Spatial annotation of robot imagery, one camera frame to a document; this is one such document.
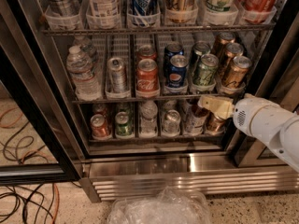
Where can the bottom shelf red can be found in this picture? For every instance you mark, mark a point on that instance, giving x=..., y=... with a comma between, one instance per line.
x=99, y=126

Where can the front red Coca-Cola can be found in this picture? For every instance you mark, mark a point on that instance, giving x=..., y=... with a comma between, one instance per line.
x=147, y=75

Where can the top shelf blue can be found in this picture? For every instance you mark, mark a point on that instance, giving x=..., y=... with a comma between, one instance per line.
x=143, y=11

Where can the rear blue Pepsi can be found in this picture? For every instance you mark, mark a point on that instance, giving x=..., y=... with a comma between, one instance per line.
x=171, y=49

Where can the bottom shelf brown bottle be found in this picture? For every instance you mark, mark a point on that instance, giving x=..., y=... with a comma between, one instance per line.
x=195, y=118

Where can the silver soda can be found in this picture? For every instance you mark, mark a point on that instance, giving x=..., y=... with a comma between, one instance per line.
x=117, y=74

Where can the rear red Coca-Cola can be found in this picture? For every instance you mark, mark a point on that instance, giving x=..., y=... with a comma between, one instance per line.
x=146, y=52

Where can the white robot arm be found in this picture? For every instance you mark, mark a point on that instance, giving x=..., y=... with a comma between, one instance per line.
x=276, y=127

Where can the right glass fridge door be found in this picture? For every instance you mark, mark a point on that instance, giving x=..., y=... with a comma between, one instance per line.
x=275, y=78

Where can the orange soda can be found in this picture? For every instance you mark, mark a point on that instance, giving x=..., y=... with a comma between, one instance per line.
x=230, y=51
x=236, y=72
x=221, y=40

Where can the rear green soda can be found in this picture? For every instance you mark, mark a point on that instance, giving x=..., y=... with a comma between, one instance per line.
x=199, y=49

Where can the bottom shelf water bottle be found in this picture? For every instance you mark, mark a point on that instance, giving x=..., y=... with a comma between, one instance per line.
x=148, y=112

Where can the green soda can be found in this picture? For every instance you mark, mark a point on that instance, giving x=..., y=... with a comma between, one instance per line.
x=199, y=49
x=205, y=70

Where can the front blue Pepsi can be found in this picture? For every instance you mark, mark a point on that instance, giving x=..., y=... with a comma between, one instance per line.
x=176, y=71

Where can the glass fridge door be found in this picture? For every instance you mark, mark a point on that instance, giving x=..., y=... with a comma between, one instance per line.
x=33, y=73
x=275, y=78

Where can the top shelf white labelled bottle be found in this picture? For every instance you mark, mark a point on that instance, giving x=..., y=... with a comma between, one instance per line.
x=105, y=12

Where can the bottom shelf orange can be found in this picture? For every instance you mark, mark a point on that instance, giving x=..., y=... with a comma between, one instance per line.
x=215, y=124

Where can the blue pepsi can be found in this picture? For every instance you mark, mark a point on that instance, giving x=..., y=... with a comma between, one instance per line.
x=176, y=71
x=171, y=49

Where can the rear clear water bottle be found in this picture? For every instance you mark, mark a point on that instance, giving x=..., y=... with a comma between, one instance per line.
x=87, y=46

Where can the shelf brown bottle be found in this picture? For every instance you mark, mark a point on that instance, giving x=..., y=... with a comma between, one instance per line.
x=179, y=11
x=195, y=118

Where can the bottom shelf silver can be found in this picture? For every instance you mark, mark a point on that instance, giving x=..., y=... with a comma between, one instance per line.
x=171, y=123

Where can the left glass fridge door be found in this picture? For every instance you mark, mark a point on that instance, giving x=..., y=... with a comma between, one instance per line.
x=33, y=73

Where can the clear plastic bag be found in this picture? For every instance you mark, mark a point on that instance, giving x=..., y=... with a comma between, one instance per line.
x=170, y=206

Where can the bottom shelf green can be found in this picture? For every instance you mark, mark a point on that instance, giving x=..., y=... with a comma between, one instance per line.
x=123, y=124

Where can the clear water bottle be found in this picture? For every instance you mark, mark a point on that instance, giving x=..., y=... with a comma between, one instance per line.
x=87, y=46
x=83, y=74

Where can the front green soda can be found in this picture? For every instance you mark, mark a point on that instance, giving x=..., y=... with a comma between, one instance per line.
x=205, y=70

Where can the top shelf brown bottle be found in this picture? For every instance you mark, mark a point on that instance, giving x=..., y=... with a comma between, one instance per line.
x=179, y=11

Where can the top shelf red Coca-Cola bottle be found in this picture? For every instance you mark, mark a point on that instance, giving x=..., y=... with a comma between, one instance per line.
x=256, y=11

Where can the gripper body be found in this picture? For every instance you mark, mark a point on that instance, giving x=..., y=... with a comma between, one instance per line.
x=248, y=115

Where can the front clear water bottle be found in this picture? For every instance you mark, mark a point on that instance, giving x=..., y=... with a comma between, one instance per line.
x=83, y=74

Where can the stainless steel fridge base grille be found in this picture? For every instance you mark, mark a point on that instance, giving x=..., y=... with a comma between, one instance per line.
x=109, y=179

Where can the red coca-cola can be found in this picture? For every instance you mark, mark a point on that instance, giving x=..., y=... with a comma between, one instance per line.
x=147, y=75
x=146, y=52

